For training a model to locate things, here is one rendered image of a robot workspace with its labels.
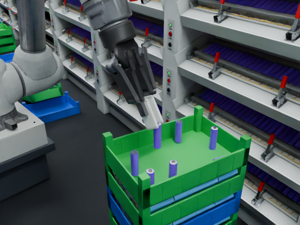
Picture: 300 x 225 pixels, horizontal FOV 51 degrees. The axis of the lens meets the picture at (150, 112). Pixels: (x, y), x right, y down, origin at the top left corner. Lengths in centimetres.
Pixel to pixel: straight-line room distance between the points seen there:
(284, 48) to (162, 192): 52
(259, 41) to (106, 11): 51
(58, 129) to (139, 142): 114
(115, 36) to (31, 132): 82
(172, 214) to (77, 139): 115
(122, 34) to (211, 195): 43
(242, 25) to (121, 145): 53
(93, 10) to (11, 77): 77
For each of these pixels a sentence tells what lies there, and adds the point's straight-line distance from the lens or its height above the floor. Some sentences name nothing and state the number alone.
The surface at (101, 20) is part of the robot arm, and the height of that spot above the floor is 83.
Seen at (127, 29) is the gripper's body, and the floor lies 81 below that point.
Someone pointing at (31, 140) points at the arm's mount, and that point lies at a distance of 140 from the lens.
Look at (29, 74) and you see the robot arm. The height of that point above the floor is 49.
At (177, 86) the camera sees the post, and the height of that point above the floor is 44.
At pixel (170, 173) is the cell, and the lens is 71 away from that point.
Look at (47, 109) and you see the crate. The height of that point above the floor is 0.
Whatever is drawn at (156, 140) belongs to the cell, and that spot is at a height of 57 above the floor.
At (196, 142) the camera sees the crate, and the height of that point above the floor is 48.
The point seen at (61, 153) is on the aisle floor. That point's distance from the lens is 172.
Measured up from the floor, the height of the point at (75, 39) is 36.
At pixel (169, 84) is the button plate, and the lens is 134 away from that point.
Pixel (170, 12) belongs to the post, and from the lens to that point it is 126.
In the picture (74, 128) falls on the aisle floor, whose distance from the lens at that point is 191.
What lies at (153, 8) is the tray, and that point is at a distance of 135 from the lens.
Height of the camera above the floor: 97
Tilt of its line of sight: 28 degrees down
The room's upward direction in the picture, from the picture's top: straight up
